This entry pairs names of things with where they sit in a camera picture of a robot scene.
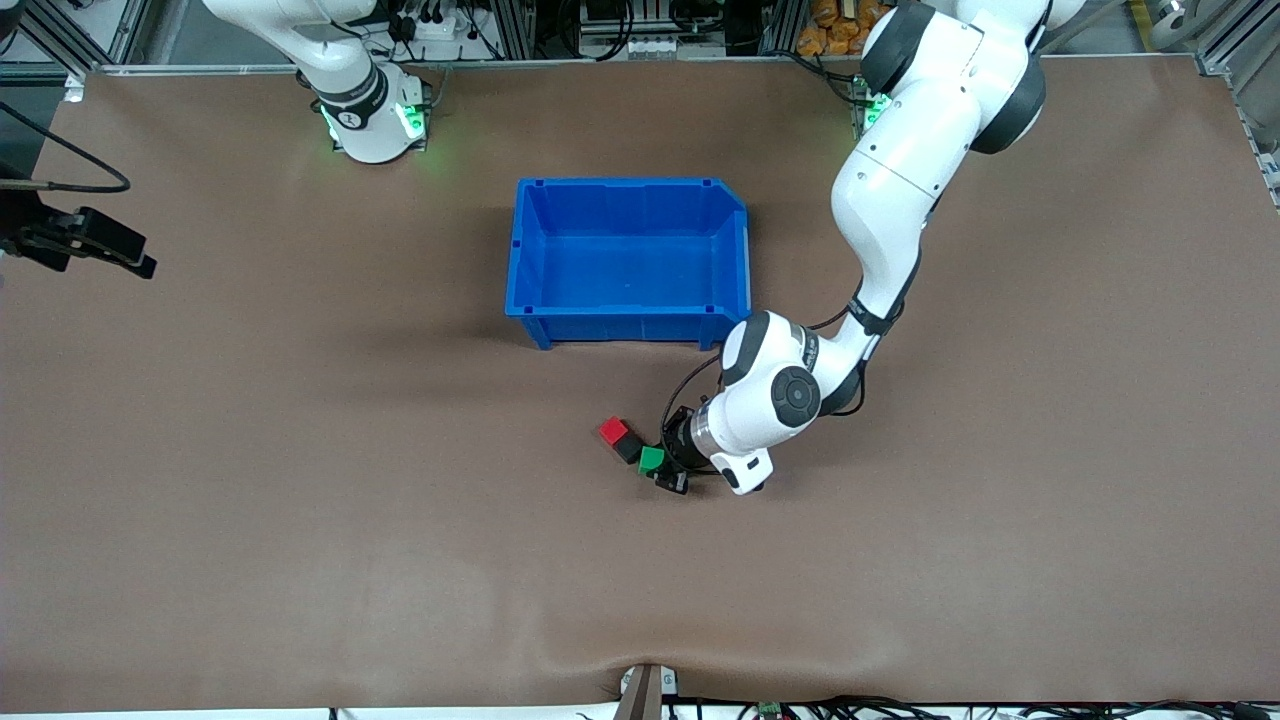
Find blue plastic storage bin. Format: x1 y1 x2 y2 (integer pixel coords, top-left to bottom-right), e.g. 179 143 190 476
505 178 754 351

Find metal table edge clamp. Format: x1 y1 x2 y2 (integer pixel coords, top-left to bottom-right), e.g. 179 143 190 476
615 663 681 720

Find white power strip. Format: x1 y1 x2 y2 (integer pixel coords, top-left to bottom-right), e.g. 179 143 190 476
385 0 461 43

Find grey socket strip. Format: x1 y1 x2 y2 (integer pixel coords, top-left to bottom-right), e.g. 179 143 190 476
588 35 723 59

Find orange snack bags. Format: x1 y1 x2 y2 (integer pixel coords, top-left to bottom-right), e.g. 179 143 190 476
795 0 889 57

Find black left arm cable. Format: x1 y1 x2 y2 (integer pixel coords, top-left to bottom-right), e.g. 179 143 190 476
660 352 723 433

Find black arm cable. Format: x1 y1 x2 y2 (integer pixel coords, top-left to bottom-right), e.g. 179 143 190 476
660 352 723 433
0 100 133 194

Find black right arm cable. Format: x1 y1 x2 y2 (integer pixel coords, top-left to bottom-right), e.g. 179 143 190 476
0 100 133 194

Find aluminium frame profile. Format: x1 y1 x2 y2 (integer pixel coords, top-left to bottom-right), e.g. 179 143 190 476
1195 0 1280 211
0 0 151 77

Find black cable bundle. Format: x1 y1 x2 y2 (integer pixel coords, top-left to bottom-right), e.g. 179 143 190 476
690 695 1280 720

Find aluminium frame post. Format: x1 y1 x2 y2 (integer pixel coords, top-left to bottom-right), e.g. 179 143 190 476
490 0 536 61

